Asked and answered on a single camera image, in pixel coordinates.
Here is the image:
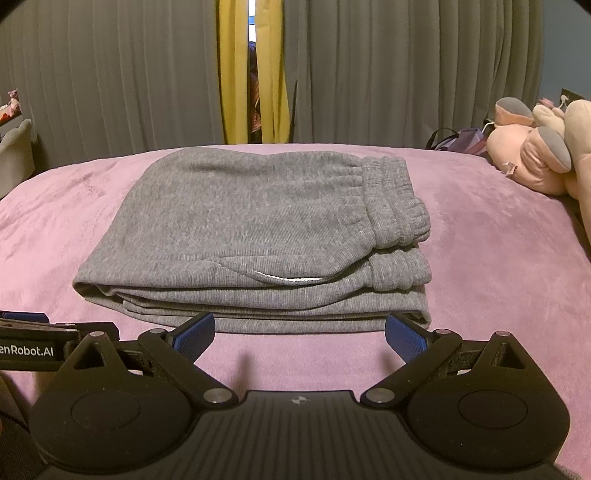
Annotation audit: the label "pink plush toy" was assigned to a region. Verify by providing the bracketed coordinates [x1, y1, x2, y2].
[485, 96, 574, 195]

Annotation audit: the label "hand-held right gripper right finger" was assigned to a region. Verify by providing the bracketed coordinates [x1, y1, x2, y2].
[362, 313, 528, 409]

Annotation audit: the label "floral patterned cloth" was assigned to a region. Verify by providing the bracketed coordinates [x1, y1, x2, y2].
[248, 41, 263, 136]

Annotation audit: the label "grey pants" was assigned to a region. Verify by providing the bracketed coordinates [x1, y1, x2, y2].
[71, 147, 433, 334]

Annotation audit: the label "grey curtain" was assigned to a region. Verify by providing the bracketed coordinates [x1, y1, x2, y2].
[281, 0, 550, 151]
[0, 0, 227, 181]

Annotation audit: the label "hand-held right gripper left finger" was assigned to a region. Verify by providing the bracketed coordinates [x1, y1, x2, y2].
[69, 312, 232, 409]

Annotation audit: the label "beige plush toy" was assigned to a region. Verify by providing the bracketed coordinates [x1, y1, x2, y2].
[532, 98, 591, 214]

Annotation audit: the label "yellow curtain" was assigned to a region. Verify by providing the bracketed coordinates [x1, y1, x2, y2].
[216, 0, 252, 145]
[255, 0, 293, 143]

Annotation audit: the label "small pink figure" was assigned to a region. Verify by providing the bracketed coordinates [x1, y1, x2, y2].
[0, 88, 22, 121]

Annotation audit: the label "pink blanket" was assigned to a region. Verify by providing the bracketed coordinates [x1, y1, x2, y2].
[0, 142, 591, 416]

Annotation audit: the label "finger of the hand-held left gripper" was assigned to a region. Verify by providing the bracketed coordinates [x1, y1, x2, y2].
[0, 311, 51, 325]

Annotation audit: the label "purple and black bag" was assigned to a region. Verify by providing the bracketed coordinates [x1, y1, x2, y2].
[424, 127, 491, 157]

